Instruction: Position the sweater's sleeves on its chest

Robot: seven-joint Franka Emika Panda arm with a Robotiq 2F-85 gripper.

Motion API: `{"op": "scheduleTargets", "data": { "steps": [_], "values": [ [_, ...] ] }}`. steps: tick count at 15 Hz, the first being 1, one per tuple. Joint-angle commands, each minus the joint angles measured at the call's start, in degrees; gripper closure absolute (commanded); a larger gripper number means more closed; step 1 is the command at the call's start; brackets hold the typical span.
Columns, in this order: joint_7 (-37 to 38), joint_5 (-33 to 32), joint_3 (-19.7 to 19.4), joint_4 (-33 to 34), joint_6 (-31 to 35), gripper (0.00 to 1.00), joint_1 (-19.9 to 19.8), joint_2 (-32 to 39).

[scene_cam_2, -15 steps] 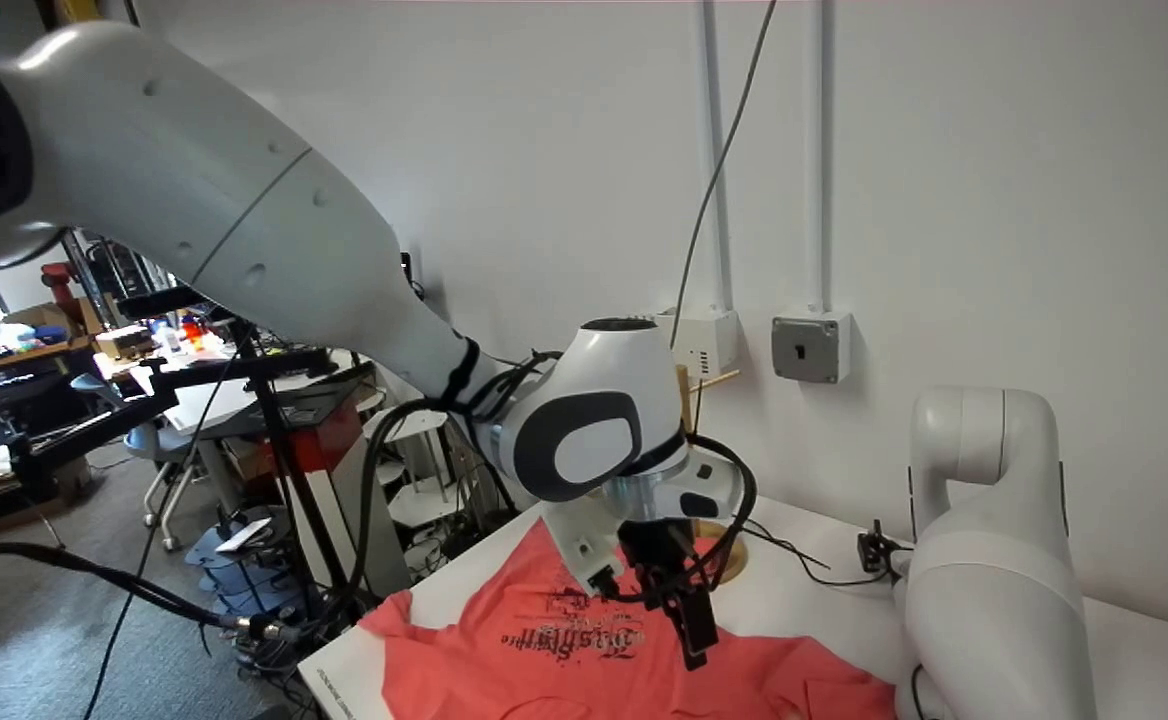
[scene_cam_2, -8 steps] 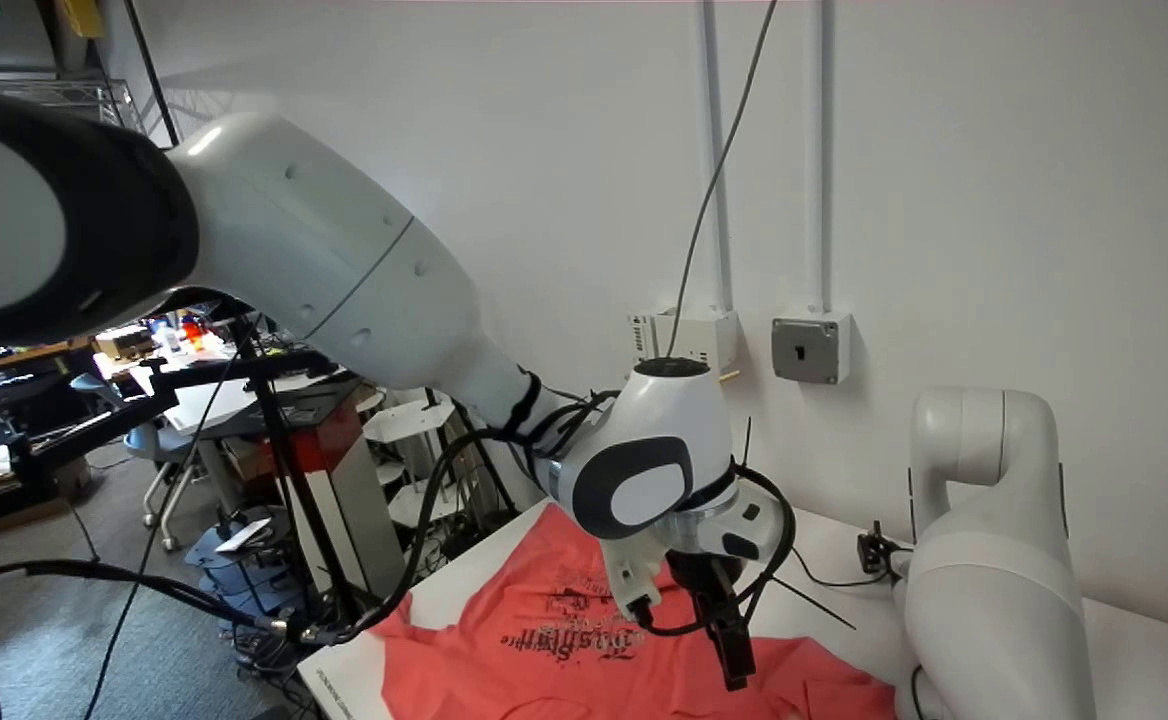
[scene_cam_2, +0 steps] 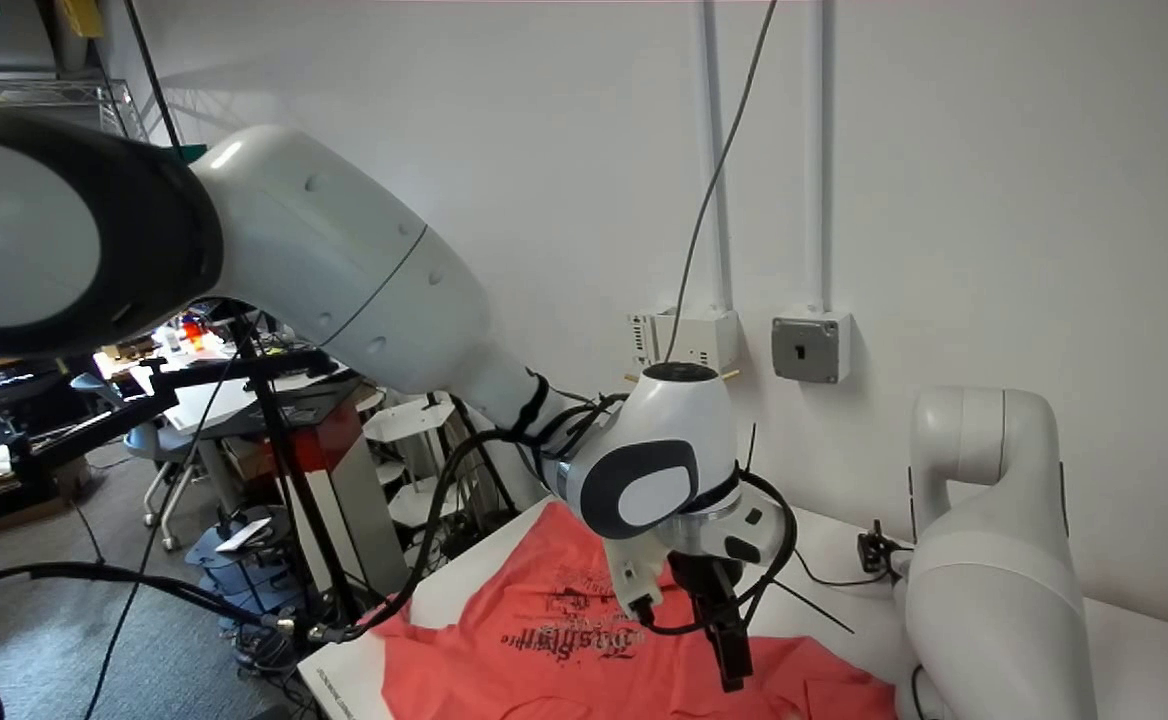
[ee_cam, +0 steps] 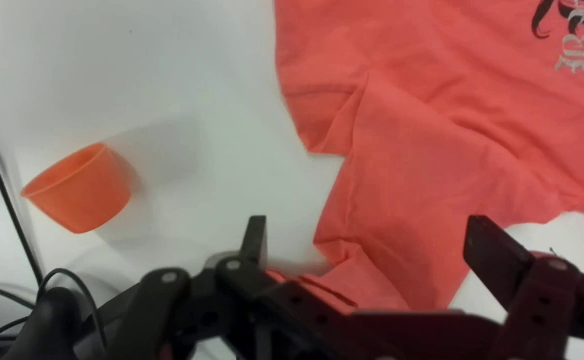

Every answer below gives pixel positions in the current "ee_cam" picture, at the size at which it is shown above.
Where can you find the coral printed t-shirt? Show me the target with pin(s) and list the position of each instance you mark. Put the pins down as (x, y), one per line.
(439, 133)

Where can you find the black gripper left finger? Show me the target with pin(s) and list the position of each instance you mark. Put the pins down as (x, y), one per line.
(253, 293)

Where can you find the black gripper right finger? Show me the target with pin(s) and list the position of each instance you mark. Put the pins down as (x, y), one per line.
(538, 301)

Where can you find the small orange plastic cup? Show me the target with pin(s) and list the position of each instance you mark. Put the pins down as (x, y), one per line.
(79, 193)

